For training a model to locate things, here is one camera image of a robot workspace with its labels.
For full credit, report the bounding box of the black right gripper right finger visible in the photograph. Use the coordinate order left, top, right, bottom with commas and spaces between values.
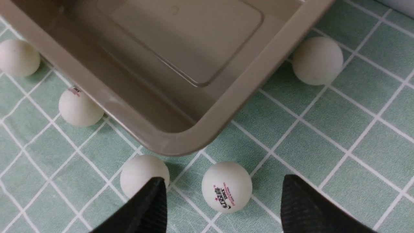
280, 174, 375, 233

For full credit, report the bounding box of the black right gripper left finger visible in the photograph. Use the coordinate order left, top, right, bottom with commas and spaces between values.
92, 177, 168, 233

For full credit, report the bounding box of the white ping-pong ball plain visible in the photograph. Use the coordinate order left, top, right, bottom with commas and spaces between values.
0, 39, 40, 78
120, 155, 170, 199

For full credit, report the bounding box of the white ping-pong ball logo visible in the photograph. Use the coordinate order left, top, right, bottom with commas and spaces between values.
202, 161, 253, 214

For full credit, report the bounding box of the white ping-pong ball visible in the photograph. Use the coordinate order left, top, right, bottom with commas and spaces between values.
58, 86, 104, 127
291, 37, 343, 86

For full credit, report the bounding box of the white ping-pong ball behind bin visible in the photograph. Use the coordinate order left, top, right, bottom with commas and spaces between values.
291, 37, 343, 86

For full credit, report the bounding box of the green checked tablecloth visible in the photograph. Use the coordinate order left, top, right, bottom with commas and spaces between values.
0, 0, 414, 233

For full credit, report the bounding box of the olive plastic storage bin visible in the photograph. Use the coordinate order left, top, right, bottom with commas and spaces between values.
1, 0, 334, 156

